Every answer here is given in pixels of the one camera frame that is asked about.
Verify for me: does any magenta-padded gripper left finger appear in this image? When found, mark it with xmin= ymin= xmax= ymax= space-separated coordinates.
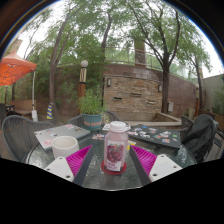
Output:
xmin=43 ymin=144 xmax=96 ymax=187

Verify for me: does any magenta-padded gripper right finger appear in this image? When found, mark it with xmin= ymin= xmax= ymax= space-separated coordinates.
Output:
xmin=128 ymin=145 xmax=184 ymax=187

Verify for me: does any pink juice bottle white cap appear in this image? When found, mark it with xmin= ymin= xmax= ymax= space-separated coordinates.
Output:
xmin=103 ymin=120 xmax=129 ymax=173

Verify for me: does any white cup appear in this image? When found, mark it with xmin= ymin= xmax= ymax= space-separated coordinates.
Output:
xmin=50 ymin=135 xmax=80 ymax=159

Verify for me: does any silver laptop with stickers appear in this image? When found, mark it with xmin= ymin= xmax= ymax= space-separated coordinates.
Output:
xmin=33 ymin=123 xmax=92 ymax=151

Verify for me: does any black backpack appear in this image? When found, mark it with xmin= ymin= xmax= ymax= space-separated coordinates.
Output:
xmin=181 ymin=114 xmax=218 ymax=163

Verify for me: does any blue yellow striped cone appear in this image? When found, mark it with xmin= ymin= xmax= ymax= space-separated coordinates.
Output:
xmin=45 ymin=101 xmax=54 ymax=120

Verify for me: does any green plant in blue pot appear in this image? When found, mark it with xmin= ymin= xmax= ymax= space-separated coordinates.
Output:
xmin=77 ymin=88 xmax=107 ymax=132

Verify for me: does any orange canopy tent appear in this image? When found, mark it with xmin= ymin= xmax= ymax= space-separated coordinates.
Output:
xmin=0 ymin=50 xmax=39 ymax=122

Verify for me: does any globe-topped lamp post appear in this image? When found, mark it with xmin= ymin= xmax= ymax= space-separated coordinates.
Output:
xmin=77 ymin=59 xmax=90 ymax=99
xmin=194 ymin=83 xmax=201 ymax=118

